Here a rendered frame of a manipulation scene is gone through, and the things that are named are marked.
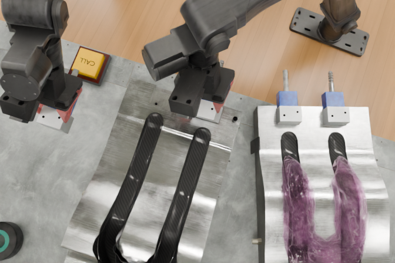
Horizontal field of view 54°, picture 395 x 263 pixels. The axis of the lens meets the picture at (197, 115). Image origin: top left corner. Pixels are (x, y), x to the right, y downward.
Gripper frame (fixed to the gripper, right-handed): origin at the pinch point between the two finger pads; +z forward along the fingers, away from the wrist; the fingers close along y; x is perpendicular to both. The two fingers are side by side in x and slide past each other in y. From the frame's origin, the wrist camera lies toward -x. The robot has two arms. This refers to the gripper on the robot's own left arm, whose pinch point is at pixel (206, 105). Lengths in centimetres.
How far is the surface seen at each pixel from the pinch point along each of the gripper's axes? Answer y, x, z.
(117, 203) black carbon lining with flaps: -10.8, -23.1, 7.8
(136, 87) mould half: -16.8, 0.6, 1.1
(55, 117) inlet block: -26.0, -14.8, -3.9
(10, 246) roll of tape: -31, -37, 15
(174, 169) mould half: -3.3, -12.0, 8.8
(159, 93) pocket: -12.7, 2.8, 4.2
